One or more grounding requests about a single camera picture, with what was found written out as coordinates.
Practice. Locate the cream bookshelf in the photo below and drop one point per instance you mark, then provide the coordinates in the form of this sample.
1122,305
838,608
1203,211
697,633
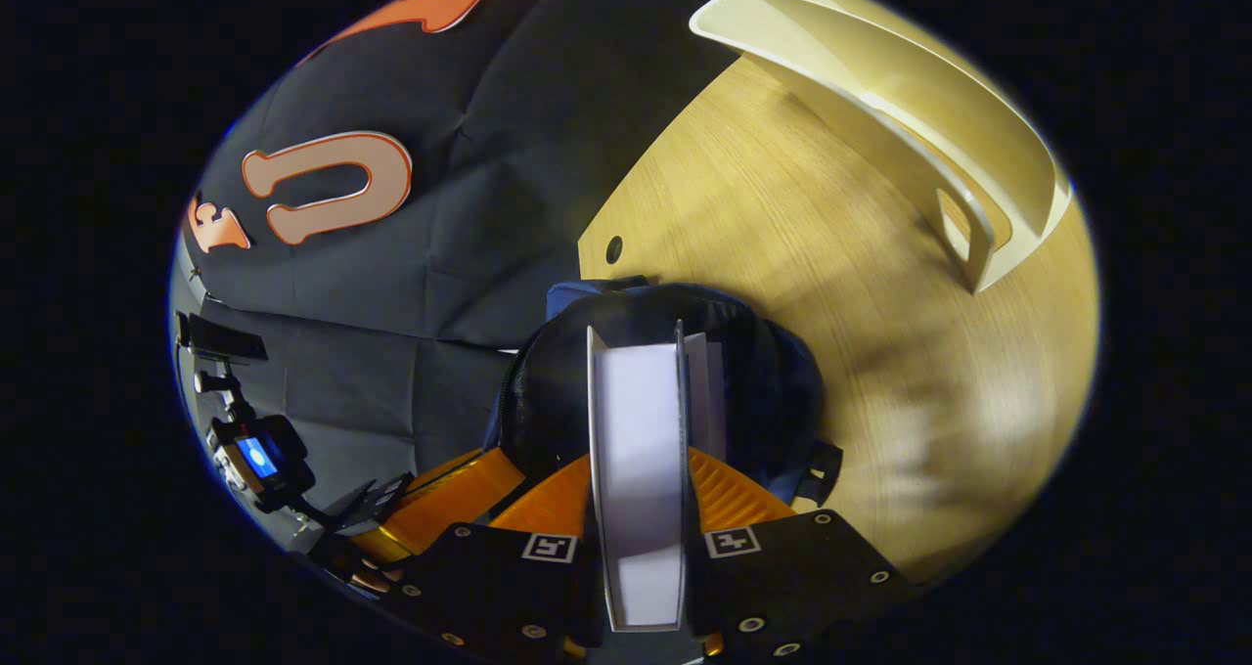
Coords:
880,78

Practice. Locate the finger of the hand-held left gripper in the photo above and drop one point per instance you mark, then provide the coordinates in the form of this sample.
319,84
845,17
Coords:
450,499

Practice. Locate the white spine book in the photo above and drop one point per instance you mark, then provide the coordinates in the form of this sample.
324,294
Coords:
636,450

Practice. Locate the blue schoolbag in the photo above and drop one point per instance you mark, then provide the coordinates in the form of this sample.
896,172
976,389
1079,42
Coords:
763,381

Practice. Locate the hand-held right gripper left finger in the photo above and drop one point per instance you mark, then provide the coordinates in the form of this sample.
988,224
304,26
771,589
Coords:
489,577

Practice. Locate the blue cover book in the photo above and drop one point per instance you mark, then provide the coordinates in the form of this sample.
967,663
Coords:
706,391

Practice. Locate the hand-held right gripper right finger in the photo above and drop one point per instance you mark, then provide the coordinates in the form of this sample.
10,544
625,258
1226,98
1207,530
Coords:
782,577

